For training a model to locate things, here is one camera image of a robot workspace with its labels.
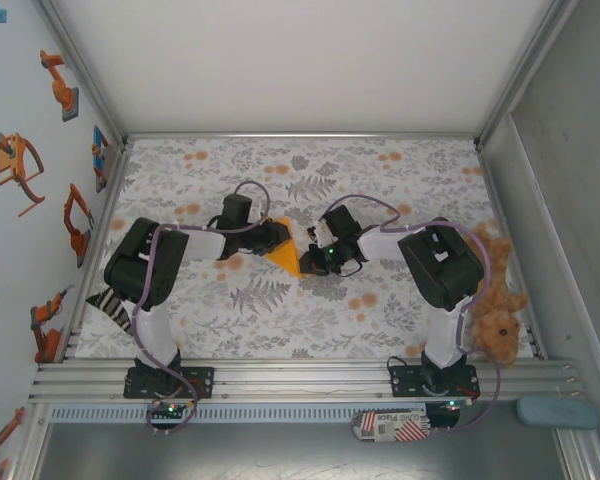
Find blue-grey oval pad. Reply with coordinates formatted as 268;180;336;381
516;396;600;430

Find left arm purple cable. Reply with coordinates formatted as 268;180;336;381
129;180;274;437

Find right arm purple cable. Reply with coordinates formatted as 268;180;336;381
329;193;505;432

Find brown teddy bear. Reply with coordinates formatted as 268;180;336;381
472;223;530;370

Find black white striped cloth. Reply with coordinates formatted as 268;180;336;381
85;285;134;335

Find white perforated cable duct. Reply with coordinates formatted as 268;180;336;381
47;403;431;424

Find orange square paper sheet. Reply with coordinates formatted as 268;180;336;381
265;215;302;279

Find small circuit board green LED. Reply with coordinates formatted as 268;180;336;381
147;399;199;420
440;397;474;415

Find aluminium frame post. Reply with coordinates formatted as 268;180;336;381
35;0;130;149
553;427;600;480
473;0;580;149
9;403;54;480

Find orange curved gripper sticker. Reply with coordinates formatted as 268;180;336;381
0;132;47;218

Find thin aluminium frame rail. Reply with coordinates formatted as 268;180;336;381
125;131;480;142

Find wide aluminium base rail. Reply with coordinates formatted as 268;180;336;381
27;355;580;405

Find floral print tablecloth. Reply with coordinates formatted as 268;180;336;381
73;137;540;361

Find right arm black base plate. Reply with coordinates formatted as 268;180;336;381
388;363;480;400

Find blue orange machine sticker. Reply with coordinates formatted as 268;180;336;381
90;124;114;195

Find flag print pouch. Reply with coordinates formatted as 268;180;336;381
350;408;430;444

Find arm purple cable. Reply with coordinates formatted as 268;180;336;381
129;180;274;437
329;193;505;432

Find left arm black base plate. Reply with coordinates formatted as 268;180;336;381
123;366;216;400

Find aluminium side rail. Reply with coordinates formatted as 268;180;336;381
476;142;549;362
59;142;134;362

